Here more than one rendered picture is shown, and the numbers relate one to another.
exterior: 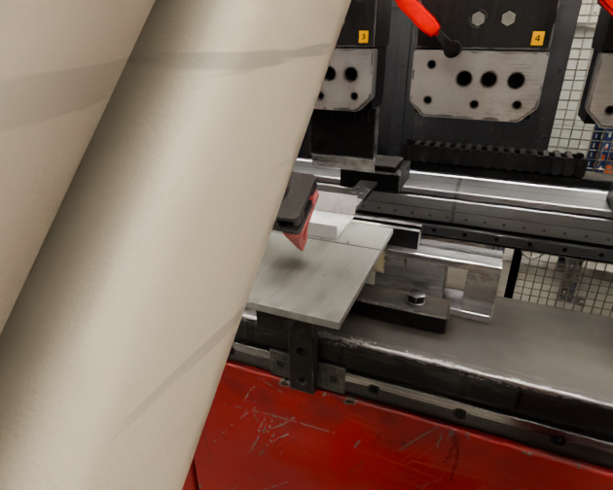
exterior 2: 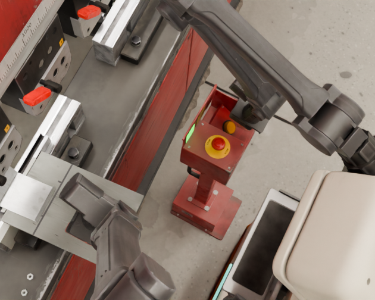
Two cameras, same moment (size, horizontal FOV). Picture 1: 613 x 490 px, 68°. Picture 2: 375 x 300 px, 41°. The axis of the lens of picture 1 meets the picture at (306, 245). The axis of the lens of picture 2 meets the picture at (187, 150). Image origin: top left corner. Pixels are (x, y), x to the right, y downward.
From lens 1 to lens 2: 0.94 m
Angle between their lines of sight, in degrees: 69
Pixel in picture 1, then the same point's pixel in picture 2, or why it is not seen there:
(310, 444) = not seen: hidden behind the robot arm
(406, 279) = (58, 153)
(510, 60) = (58, 59)
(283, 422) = not seen: hidden behind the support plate
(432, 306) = (80, 146)
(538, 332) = (96, 98)
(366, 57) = (13, 131)
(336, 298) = (124, 195)
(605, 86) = (84, 26)
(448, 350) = (106, 147)
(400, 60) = not seen: outside the picture
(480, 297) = (79, 118)
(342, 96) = (12, 155)
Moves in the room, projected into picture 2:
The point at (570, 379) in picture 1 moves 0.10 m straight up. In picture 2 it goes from (131, 101) to (130, 83)
